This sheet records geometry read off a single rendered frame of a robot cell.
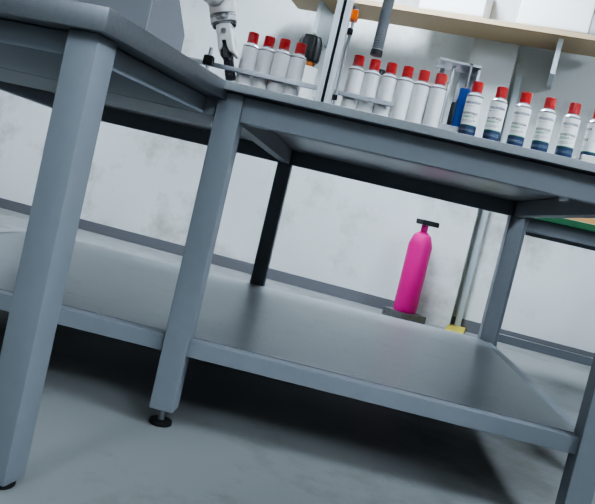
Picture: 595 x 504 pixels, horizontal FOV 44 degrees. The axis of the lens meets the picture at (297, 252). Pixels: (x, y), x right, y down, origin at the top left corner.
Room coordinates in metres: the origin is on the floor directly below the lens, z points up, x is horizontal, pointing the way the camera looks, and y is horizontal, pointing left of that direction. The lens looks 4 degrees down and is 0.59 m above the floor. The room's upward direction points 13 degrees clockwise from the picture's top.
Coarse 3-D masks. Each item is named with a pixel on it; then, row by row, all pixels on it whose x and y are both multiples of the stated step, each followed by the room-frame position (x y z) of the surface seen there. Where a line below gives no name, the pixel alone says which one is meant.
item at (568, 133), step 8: (576, 104) 2.25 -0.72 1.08; (568, 112) 2.27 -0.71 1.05; (576, 112) 2.25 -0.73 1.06; (568, 120) 2.25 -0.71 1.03; (576, 120) 2.24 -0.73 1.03; (568, 128) 2.25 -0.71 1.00; (576, 128) 2.25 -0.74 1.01; (560, 136) 2.26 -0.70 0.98; (568, 136) 2.24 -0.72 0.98; (576, 136) 2.25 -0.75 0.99; (560, 144) 2.25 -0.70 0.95; (568, 144) 2.24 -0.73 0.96; (560, 152) 2.25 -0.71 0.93; (568, 152) 2.24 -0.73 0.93
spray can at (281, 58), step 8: (280, 40) 2.32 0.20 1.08; (288, 40) 2.31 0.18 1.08; (280, 48) 2.31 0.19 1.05; (288, 48) 2.32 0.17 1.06; (280, 56) 2.30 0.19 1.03; (288, 56) 2.31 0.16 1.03; (272, 64) 2.31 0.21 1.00; (280, 64) 2.30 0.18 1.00; (288, 64) 2.32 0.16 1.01; (272, 72) 2.31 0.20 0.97; (280, 72) 2.30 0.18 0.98; (272, 88) 2.30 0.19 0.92; (280, 88) 2.31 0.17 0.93
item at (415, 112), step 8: (424, 72) 2.29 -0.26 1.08; (424, 80) 2.29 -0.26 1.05; (416, 88) 2.29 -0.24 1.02; (424, 88) 2.28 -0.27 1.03; (416, 96) 2.28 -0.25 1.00; (424, 96) 2.28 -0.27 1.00; (416, 104) 2.28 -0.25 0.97; (424, 104) 2.29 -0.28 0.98; (408, 112) 2.29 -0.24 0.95; (416, 112) 2.28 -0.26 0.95; (408, 120) 2.29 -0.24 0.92; (416, 120) 2.28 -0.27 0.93
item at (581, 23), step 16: (528, 0) 4.64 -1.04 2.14; (544, 0) 4.61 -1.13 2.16; (560, 0) 4.59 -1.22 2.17; (576, 0) 4.56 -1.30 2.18; (592, 0) 4.53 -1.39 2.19; (528, 16) 4.63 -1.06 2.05; (544, 16) 4.60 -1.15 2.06; (560, 16) 4.58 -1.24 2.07; (576, 16) 4.55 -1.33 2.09; (592, 16) 4.54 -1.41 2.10
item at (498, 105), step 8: (504, 88) 2.27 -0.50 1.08; (496, 96) 2.28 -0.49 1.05; (504, 96) 2.27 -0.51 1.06; (496, 104) 2.26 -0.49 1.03; (504, 104) 2.26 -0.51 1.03; (488, 112) 2.28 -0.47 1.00; (496, 112) 2.26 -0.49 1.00; (504, 112) 2.27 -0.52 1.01; (488, 120) 2.27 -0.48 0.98; (496, 120) 2.26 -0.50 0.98; (488, 128) 2.27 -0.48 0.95; (496, 128) 2.26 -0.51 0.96; (488, 136) 2.26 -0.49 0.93; (496, 136) 2.26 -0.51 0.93
